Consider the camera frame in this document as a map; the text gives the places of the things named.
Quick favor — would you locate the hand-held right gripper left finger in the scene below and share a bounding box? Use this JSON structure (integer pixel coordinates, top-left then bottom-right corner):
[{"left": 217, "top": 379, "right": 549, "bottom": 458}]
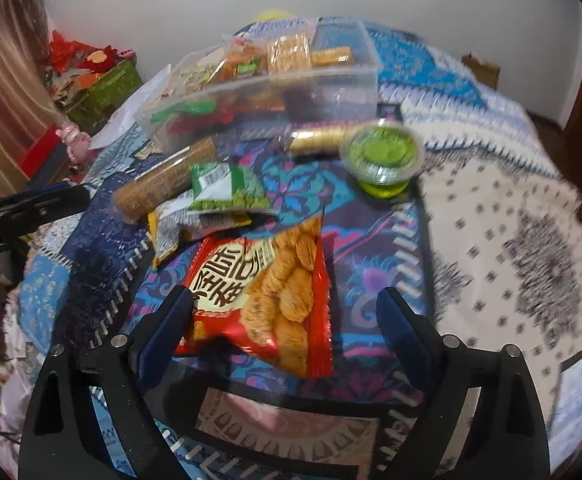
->
[{"left": 18, "top": 287, "right": 194, "bottom": 480}]

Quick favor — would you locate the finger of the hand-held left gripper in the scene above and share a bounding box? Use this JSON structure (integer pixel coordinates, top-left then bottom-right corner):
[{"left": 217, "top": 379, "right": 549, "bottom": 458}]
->
[{"left": 0, "top": 182, "right": 93, "bottom": 235}]

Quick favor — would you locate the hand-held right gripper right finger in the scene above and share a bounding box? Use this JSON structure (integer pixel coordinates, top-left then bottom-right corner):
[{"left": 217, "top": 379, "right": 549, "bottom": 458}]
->
[{"left": 375, "top": 286, "right": 552, "bottom": 480}]

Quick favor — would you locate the yellow and white snack packet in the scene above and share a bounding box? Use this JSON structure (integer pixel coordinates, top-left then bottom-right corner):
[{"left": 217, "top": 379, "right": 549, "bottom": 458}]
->
[{"left": 147, "top": 199, "right": 253, "bottom": 268}]

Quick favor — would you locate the red cracker bag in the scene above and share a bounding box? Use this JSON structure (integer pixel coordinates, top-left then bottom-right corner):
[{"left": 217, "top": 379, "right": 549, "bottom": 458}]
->
[{"left": 173, "top": 215, "right": 334, "bottom": 380}]

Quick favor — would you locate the tan biscuit roll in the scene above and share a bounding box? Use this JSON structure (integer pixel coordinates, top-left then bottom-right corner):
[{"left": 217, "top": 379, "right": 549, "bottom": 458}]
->
[{"left": 114, "top": 139, "right": 218, "bottom": 223}]

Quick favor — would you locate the green pea snack packet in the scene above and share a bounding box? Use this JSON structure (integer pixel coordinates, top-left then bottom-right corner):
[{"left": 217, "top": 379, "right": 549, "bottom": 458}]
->
[{"left": 190, "top": 161, "right": 279, "bottom": 216}]

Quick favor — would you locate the red and green snack packet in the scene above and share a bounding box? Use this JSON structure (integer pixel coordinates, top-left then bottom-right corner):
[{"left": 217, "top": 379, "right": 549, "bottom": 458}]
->
[{"left": 148, "top": 100, "right": 237, "bottom": 133}]

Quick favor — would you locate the green jelly cup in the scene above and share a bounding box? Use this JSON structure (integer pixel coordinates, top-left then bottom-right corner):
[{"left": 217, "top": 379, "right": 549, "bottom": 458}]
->
[{"left": 338, "top": 120, "right": 426, "bottom": 198}]

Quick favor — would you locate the white and green snack packet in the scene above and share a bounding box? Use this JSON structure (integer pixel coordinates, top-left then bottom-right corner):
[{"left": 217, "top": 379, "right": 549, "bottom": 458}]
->
[{"left": 178, "top": 60, "right": 222, "bottom": 93}]

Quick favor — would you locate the gold biscuit roll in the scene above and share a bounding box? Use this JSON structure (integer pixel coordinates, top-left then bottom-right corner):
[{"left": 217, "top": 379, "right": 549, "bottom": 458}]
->
[{"left": 283, "top": 121, "right": 372, "bottom": 157}]

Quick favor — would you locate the clear bag of orange snacks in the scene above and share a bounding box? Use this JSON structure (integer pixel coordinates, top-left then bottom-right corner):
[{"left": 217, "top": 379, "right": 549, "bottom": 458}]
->
[{"left": 221, "top": 35, "right": 272, "bottom": 81}]

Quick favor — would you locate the clear plastic storage box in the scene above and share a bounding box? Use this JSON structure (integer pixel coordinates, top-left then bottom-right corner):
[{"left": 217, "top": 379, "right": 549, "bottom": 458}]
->
[{"left": 134, "top": 19, "right": 379, "bottom": 153}]

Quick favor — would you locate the long clear biscuit pack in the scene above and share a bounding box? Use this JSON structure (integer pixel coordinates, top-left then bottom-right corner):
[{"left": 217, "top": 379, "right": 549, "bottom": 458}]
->
[{"left": 311, "top": 46, "right": 357, "bottom": 67}]

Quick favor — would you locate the clear square cracker pack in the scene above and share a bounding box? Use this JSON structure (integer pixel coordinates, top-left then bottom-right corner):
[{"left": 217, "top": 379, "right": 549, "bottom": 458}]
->
[{"left": 266, "top": 32, "right": 314, "bottom": 73}]

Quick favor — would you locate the pink toy figure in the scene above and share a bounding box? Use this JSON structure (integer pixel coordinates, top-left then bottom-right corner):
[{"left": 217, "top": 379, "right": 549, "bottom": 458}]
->
[{"left": 56, "top": 122, "right": 92, "bottom": 163}]

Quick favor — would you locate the white plastic bag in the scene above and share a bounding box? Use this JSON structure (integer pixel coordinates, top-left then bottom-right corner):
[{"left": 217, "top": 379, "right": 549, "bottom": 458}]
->
[{"left": 88, "top": 62, "right": 172, "bottom": 151}]

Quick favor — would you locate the green box with red items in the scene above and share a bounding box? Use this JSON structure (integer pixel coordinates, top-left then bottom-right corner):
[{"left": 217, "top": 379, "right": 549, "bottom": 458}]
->
[{"left": 54, "top": 57, "right": 144, "bottom": 131}]

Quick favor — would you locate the patchwork blanket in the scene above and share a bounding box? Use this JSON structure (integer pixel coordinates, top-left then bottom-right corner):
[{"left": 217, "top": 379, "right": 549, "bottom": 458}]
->
[{"left": 1, "top": 17, "right": 582, "bottom": 480}]

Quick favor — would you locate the striped brown curtain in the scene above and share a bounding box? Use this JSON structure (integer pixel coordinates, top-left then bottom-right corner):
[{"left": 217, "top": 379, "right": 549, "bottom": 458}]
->
[{"left": 0, "top": 0, "right": 62, "bottom": 133}]

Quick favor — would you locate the cardboard box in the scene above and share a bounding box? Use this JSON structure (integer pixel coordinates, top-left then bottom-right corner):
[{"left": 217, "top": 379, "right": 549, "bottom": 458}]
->
[{"left": 462, "top": 52, "right": 500, "bottom": 91}]

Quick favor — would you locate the yellow curved cushion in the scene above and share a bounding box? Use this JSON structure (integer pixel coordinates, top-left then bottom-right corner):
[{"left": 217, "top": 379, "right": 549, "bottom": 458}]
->
[{"left": 256, "top": 7, "right": 297, "bottom": 23}]

